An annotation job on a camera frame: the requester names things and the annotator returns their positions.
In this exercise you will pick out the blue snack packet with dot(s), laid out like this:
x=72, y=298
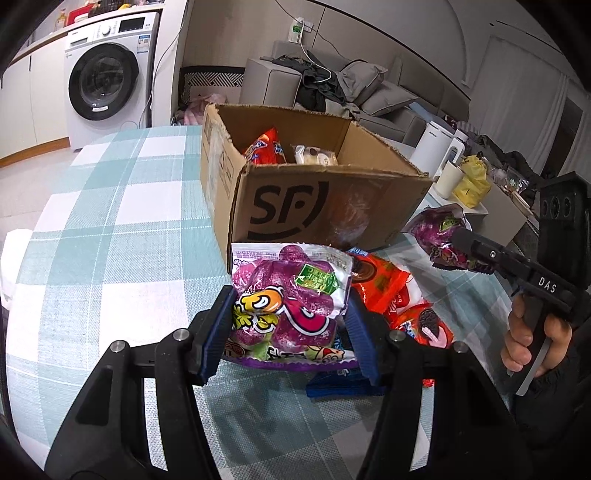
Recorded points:
x=341, y=385

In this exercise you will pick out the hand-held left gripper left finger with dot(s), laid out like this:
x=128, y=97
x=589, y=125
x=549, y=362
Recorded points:
x=214, y=337

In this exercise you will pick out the red cone snack packet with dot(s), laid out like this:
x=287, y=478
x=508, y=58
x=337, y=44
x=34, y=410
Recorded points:
x=265, y=147

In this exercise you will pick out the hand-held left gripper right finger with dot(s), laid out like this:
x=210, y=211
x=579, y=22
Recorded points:
x=364, y=346

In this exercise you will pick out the pink cloth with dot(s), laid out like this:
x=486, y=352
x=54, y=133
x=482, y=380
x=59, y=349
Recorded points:
x=203, y=104

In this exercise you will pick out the grey sofa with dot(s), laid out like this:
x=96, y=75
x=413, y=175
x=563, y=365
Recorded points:
x=268, y=83

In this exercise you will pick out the yellow bottle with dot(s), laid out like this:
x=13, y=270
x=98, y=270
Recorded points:
x=61, y=16

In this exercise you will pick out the dark clothes pile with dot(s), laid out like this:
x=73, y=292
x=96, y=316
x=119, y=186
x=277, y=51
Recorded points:
x=314, y=87

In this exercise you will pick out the dark jacket pile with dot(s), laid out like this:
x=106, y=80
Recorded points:
x=512, y=161

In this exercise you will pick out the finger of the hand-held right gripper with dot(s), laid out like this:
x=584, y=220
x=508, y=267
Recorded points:
x=485, y=251

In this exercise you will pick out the yellow plastic bag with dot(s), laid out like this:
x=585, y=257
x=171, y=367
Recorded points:
x=473, y=184

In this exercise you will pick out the brown cardboard box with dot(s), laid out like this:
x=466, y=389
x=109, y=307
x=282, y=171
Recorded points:
x=286, y=207

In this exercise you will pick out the purple grape snack packet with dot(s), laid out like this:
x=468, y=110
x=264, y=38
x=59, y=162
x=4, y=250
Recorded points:
x=434, y=230
x=286, y=295

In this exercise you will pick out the black patterned basket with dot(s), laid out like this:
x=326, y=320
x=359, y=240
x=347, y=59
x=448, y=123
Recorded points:
x=212, y=76

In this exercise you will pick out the orange-red pie packet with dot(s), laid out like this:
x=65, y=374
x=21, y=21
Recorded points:
x=425, y=323
x=383, y=286

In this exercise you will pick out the red box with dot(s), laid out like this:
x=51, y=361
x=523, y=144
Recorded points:
x=83, y=8

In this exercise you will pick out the white plastic bag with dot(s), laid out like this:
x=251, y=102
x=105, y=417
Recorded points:
x=14, y=258

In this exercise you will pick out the pale pastry packet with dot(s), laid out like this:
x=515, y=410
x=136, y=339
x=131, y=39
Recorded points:
x=314, y=156

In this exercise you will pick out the white washing machine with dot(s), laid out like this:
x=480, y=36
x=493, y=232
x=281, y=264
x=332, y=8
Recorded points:
x=106, y=83

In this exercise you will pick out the light grey cushion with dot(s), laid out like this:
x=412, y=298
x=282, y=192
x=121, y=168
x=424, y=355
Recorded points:
x=388, y=99

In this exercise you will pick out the white coffee table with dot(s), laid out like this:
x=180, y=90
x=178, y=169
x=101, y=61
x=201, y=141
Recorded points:
x=475, y=210

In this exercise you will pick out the person's right forearm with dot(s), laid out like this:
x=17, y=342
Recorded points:
x=563, y=410

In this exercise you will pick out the checked teal tablecloth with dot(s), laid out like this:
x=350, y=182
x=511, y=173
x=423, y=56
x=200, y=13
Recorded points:
x=120, y=230

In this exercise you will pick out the person's right hand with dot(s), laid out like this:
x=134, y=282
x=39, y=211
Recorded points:
x=517, y=341

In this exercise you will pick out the white wall socket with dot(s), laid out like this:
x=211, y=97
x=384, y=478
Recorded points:
x=295, y=32

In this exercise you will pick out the white electric kettle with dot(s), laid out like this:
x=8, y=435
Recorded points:
x=434, y=147

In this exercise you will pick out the white base cabinets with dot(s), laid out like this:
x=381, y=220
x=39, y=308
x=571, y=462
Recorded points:
x=32, y=92

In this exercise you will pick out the beige storage box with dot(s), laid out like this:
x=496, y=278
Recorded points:
x=503, y=217

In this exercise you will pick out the white cup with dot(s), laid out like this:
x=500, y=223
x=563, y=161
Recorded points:
x=447, y=182

